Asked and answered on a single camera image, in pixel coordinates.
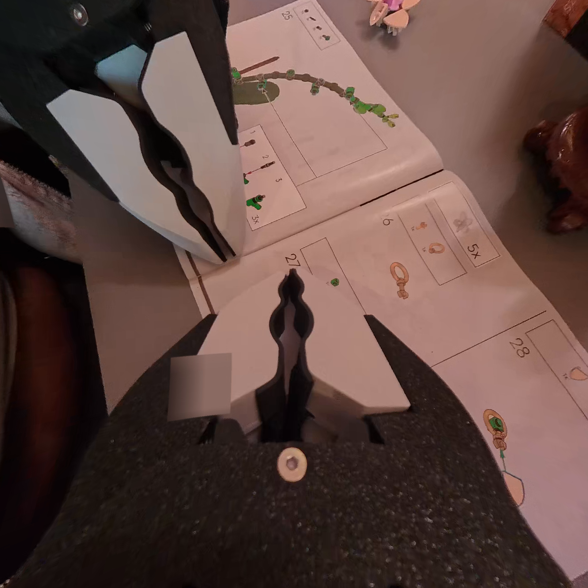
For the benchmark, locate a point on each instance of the brown box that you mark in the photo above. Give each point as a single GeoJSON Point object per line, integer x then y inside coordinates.
{"type": "Point", "coordinates": [567, 16]}

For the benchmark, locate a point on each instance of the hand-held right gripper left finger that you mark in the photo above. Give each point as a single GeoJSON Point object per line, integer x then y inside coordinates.
{"type": "Point", "coordinates": [250, 330]}

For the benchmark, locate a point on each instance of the glossy brown figurine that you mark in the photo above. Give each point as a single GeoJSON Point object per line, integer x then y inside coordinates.
{"type": "Point", "coordinates": [562, 170]}

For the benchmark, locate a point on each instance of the dark brown chair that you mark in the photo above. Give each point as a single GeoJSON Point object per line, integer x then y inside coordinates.
{"type": "Point", "coordinates": [41, 390]}

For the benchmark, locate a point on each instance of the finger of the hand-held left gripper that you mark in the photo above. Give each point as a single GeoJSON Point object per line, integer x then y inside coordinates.
{"type": "Point", "coordinates": [110, 151]}
{"type": "Point", "coordinates": [197, 110]}

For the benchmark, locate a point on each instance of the pink toy flower pieces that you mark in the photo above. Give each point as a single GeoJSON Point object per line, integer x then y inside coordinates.
{"type": "Point", "coordinates": [390, 13]}

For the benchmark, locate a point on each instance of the grey fuzzy cloth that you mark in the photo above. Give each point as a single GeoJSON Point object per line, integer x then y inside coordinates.
{"type": "Point", "coordinates": [34, 206]}

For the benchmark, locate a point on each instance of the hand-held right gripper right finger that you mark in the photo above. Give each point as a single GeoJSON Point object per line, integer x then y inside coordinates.
{"type": "Point", "coordinates": [344, 353]}

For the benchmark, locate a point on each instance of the building instruction booklet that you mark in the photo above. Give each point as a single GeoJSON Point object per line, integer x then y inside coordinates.
{"type": "Point", "coordinates": [413, 271]}

